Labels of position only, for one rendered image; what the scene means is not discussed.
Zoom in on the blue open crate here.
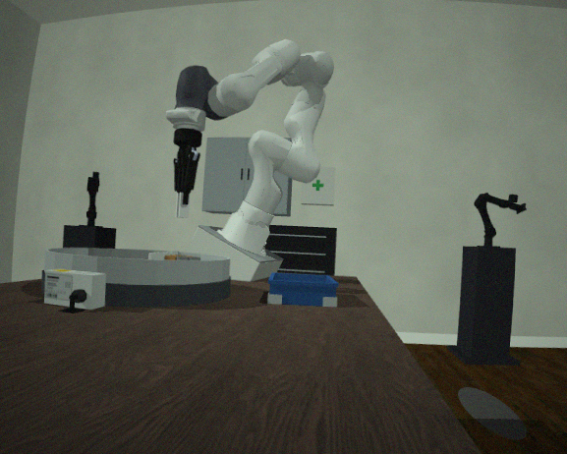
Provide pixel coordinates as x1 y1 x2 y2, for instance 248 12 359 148
267 272 339 308

